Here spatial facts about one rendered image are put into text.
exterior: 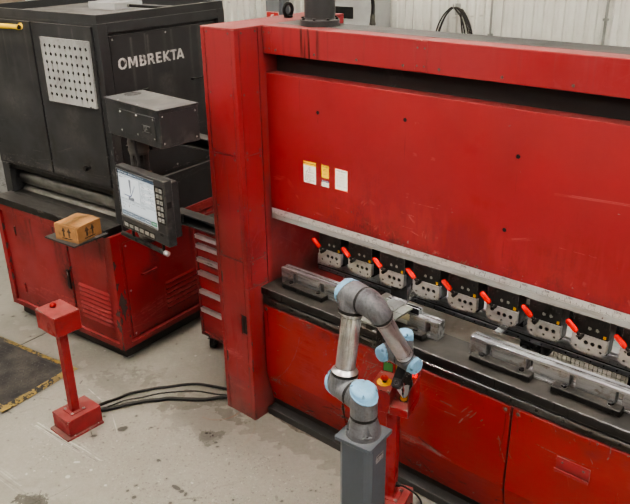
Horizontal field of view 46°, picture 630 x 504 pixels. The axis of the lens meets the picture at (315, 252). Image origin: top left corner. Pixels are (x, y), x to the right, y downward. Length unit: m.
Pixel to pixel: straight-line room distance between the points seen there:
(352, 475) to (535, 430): 0.84
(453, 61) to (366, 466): 1.72
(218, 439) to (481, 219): 2.11
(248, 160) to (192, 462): 1.72
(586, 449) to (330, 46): 2.12
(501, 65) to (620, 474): 1.74
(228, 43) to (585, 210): 1.86
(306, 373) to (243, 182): 1.14
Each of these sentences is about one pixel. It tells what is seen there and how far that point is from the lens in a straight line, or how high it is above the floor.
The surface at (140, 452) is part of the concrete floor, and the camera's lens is 4.49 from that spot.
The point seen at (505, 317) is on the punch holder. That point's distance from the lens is 3.40.
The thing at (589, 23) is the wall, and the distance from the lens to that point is 7.56.
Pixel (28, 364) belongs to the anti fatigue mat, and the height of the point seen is 0.01.
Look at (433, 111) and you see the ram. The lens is 3.30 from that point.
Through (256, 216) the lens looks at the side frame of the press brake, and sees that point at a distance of 4.03.
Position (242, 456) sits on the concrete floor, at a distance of 4.35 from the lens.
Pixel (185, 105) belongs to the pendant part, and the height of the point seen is 1.94.
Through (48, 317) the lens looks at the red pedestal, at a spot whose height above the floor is 0.79.
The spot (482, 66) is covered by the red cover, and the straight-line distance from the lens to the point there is 3.13.
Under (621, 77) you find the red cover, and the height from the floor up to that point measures 2.23.
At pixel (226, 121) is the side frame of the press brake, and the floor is 1.83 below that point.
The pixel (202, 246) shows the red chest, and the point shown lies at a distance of 4.92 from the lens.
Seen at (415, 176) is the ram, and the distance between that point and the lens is 3.42.
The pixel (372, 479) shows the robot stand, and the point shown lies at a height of 0.60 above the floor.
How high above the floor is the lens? 2.73
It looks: 24 degrees down
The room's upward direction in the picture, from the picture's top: 1 degrees counter-clockwise
